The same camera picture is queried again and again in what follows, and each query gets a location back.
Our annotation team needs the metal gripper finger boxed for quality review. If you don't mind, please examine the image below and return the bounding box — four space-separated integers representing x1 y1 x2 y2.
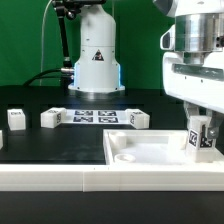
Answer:
206 110 224 139
183 101 199 124

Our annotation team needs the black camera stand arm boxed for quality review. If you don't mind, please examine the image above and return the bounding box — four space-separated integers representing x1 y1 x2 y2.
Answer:
52 0 107 67

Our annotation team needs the white front fence rail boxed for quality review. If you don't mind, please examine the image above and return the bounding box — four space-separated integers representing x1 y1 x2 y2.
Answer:
0 164 224 192

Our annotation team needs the white left fence piece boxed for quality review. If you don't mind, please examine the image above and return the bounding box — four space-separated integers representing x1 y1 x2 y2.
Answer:
0 130 3 150

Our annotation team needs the grey cable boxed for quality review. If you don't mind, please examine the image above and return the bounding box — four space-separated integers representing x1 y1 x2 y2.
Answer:
39 0 54 87

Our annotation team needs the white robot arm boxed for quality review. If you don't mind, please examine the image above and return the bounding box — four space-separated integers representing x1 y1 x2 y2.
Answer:
69 0 224 139

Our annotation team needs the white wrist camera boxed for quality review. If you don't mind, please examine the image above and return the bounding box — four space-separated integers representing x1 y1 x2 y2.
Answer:
160 25 176 51

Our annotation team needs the white square table top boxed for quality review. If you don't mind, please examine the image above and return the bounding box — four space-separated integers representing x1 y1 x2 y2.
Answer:
102 129 224 167

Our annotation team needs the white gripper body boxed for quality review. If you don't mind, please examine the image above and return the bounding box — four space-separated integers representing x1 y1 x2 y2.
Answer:
162 51 224 114

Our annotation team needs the black cable bundle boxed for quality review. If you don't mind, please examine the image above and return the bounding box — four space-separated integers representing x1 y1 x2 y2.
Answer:
22 67 75 87

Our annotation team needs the fiducial marker sheet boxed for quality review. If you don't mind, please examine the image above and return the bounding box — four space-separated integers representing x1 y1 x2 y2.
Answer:
64 109 129 125

